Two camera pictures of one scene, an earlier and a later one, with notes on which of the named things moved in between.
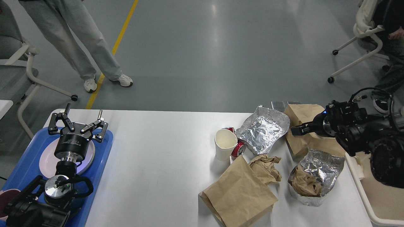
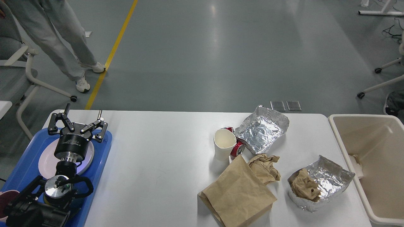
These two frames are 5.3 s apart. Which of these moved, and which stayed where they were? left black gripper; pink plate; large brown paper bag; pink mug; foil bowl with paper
Moved: foil bowl with paper
Stayed: large brown paper bag; pink mug; pink plate; left black gripper
